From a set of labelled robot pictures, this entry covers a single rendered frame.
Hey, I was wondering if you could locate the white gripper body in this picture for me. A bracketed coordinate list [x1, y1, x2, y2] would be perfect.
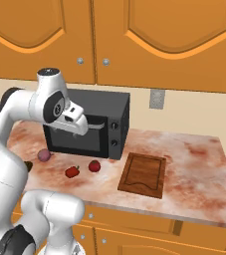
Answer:
[49, 113, 90, 136]

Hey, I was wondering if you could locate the purple onion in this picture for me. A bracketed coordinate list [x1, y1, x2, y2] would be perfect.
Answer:
[37, 147, 55, 163]

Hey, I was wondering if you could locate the red tomato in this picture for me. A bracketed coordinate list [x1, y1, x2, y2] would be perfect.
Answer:
[88, 159, 102, 173]

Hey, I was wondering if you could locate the red bell pepper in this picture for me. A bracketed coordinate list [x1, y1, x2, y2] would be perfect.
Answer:
[64, 164, 82, 179]

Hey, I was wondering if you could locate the dark avocado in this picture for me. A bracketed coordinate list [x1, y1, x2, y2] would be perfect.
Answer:
[23, 160, 35, 173]

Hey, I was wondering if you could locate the brown wooden cutting board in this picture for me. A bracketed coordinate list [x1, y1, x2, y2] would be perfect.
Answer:
[116, 151, 167, 200]

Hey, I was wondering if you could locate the black microwave door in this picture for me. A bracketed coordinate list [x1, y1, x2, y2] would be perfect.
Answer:
[43, 114, 112, 159]

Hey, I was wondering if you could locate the black microwave oven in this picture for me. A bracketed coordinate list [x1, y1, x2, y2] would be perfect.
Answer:
[42, 88, 131, 161]

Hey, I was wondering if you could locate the orange drawer front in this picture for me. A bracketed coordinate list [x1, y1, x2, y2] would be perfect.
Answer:
[83, 202, 178, 235]
[180, 219, 226, 249]

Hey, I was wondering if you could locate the orange base cupboard door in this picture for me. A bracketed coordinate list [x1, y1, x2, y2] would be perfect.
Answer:
[94, 227, 226, 255]
[70, 224, 97, 255]

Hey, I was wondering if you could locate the silver microwave door handle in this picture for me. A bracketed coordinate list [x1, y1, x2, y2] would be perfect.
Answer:
[87, 121, 106, 131]

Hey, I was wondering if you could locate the grey wall socket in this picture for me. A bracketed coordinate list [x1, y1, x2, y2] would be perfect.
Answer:
[148, 88, 166, 111]

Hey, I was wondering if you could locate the orange wall cupboard door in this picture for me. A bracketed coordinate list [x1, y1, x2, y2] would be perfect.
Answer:
[0, 0, 97, 86]
[92, 0, 226, 96]

